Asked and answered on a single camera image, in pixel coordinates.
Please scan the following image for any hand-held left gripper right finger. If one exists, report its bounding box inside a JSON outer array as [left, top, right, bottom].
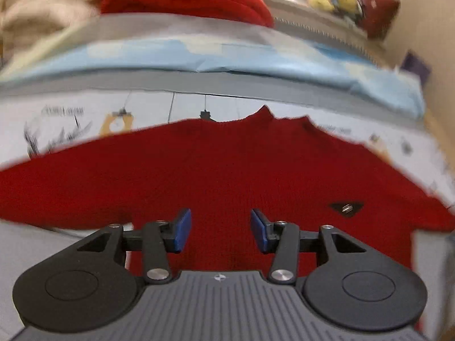
[[251, 208, 368, 286]]

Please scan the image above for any light blue folded sheet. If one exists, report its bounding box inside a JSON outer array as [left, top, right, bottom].
[[0, 38, 427, 119]]

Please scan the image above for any beige folded blanket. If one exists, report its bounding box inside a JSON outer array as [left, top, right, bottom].
[[0, 0, 118, 59]]

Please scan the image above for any purple object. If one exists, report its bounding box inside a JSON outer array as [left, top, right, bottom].
[[402, 52, 433, 86]]

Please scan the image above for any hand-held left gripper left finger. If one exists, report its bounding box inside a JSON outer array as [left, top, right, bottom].
[[76, 208, 193, 285]]

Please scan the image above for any red knitted sweater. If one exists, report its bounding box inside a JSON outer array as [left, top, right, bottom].
[[0, 106, 455, 278]]

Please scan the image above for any white window sill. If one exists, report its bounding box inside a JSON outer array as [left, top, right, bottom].
[[261, 0, 393, 63]]

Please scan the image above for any deer and lantern printed sheet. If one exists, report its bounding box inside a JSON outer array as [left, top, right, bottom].
[[0, 88, 455, 217]]

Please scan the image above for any red bag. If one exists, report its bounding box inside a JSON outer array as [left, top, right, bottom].
[[357, 0, 401, 39]]

